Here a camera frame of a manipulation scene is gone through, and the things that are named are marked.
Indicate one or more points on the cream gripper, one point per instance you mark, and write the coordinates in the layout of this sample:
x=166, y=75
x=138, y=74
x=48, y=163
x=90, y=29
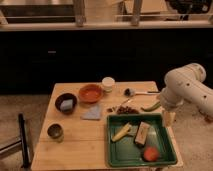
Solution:
x=168, y=118

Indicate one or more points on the yellow banana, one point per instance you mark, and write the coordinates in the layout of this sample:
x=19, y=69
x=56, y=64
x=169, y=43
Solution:
x=122, y=132

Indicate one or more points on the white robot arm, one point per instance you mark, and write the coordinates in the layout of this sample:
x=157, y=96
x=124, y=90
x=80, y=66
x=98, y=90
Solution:
x=186, y=84

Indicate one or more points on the green chili pepper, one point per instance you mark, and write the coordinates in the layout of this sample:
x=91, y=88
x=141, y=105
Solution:
x=151, y=108

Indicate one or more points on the tan sponge block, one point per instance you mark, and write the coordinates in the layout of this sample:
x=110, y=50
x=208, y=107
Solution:
x=142, y=133

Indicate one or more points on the red tomato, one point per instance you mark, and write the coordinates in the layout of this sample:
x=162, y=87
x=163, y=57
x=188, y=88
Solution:
x=151, y=154

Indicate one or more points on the white cup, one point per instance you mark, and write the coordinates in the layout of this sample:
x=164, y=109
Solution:
x=108, y=84

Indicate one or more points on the grey folded cloth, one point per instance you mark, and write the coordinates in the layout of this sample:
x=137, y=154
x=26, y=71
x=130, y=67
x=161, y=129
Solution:
x=93, y=113

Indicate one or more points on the orange bowl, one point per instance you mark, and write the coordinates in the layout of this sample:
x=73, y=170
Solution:
x=90, y=93

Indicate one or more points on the grey blue sponge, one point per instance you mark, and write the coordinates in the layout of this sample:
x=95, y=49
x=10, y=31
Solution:
x=66, y=105

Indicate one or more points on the dark brown bowl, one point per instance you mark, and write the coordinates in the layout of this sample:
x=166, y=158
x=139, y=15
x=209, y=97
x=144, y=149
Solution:
x=61, y=98

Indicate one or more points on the dark metal cup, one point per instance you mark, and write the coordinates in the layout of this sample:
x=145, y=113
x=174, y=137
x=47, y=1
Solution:
x=55, y=132

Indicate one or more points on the black metal stand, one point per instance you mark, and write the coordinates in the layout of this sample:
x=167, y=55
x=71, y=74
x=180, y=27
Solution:
x=17, y=143

